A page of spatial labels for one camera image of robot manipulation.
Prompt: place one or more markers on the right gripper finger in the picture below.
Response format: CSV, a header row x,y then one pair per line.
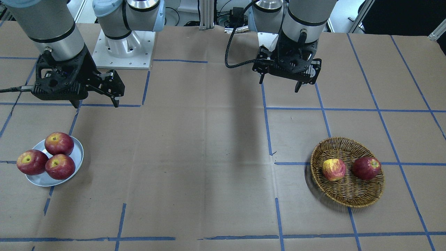
x,y
115,101
76,103

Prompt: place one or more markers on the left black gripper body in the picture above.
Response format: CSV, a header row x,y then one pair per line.
x,y
315,67

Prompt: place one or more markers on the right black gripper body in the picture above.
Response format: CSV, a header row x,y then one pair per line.
x,y
91,66

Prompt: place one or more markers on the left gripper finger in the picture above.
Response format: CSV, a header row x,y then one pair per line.
x,y
261,78
298,86

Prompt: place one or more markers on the yellow-red apple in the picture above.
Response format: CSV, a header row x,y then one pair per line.
x,y
333,169

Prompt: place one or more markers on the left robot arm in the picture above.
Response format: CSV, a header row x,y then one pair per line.
x,y
297,25

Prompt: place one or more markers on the red apple on plate back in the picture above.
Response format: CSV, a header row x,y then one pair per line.
x,y
59,143

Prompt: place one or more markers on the red apple on plate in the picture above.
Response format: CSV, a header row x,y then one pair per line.
x,y
59,143
60,167
32,162

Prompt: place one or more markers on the light blue plate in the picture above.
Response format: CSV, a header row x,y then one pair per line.
x,y
44,180

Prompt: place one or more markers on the red apple on plate front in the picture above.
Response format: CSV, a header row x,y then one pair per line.
x,y
60,167

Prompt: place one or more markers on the dark red apple in basket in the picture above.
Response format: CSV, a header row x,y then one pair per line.
x,y
366,168

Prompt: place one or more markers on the brown wicker basket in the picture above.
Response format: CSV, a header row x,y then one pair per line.
x,y
350,190

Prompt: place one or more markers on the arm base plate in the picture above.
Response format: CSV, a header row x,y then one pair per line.
x,y
132,52

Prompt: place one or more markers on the aluminium frame post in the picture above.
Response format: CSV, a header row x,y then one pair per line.
x,y
206,14

